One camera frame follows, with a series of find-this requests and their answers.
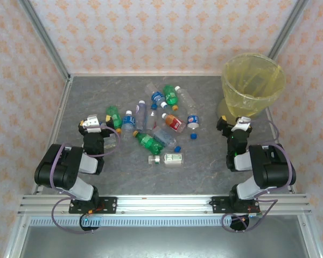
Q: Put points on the grey metal panel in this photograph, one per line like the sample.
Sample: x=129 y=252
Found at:
x=164 y=242

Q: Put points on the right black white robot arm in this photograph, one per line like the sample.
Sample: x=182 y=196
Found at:
x=272 y=172

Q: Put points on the square clear bottle green label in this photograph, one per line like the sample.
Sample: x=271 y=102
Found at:
x=173 y=158

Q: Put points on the clear bottle blue cap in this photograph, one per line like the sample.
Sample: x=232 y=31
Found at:
x=151 y=118

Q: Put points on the clear unlabelled bottle white cap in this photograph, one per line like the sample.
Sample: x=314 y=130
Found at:
x=187 y=99

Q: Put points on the bin with yellow bag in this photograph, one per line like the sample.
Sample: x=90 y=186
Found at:
x=253 y=80

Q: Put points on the clear bottle pale blue label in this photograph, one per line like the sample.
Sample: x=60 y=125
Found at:
x=165 y=137

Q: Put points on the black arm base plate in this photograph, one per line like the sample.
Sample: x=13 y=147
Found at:
x=220 y=204
x=110 y=204

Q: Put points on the green bottle yellow cap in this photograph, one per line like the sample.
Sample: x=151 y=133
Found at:
x=114 y=114

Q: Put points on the small clear bottle green label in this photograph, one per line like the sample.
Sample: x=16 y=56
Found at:
x=154 y=160

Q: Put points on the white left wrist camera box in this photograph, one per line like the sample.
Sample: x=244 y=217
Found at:
x=92 y=124

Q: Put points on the aluminium mounting rail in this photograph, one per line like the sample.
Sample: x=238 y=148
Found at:
x=164 y=205

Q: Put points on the orange drink bottle red label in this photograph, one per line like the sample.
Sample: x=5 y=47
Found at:
x=175 y=123

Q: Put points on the purple label clear bottle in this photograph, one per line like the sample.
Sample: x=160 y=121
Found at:
x=140 y=113

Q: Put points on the loose blue bottle cap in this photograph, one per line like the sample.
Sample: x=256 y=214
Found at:
x=193 y=136

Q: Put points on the aluminium frame post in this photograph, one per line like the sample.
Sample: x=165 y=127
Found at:
x=288 y=27
x=46 y=40

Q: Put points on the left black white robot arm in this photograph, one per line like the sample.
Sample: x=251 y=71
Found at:
x=59 y=169

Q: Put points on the blue label water bottle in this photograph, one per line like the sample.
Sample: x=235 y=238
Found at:
x=128 y=123

